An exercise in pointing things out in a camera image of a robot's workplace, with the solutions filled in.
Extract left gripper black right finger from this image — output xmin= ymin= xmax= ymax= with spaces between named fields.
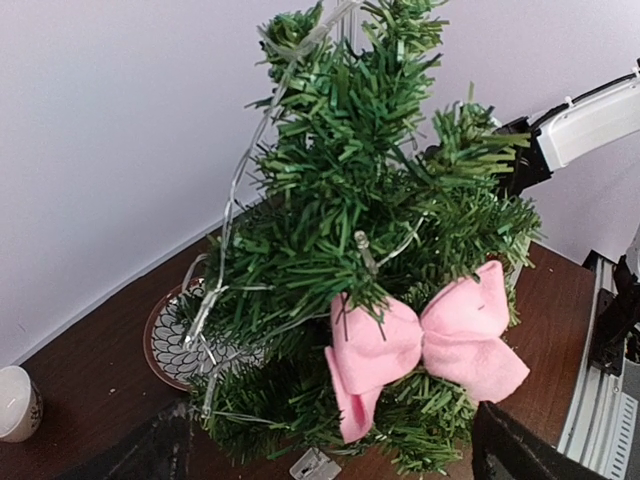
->
xmin=472 ymin=401 xmax=604 ymax=480

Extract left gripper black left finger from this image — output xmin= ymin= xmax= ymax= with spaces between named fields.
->
xmin=57 ymin=401 xmax=192 ymax=480

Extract fairy light string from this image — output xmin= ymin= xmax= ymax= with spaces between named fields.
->
xmin=179 ymin=0 xmax=431 ymax=431

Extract clear battery box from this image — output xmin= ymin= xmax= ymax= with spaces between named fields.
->
xmin=289 ymin=448 xmax=342 ymax=480

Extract pink felt bow ornament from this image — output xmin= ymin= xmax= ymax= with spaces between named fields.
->
xmin=325 ymin=260 xmax=530 ymax=443

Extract small green christmas tree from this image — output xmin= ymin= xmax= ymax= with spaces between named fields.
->
xmin=185 ymin=1 xmax=541 ymax=474

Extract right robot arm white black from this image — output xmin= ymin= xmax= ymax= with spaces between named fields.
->
xmin=495 ymin=66 xmax=639 ymax=196

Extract patterned ceramic plate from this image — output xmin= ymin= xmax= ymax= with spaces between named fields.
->
xmin=143 ymin=277 xmax=264 ymax=392

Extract small white bowl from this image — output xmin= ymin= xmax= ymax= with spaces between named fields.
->
xmin=0 ymin=365 xmax=44 ymax=443

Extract front aluminium rail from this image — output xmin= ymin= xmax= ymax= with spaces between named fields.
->
xmin=557 ymin=251 xmax=639 ymax=479

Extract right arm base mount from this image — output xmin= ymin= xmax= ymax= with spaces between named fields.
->
xmin=589 ymin=255 xmax=639 ymax=377

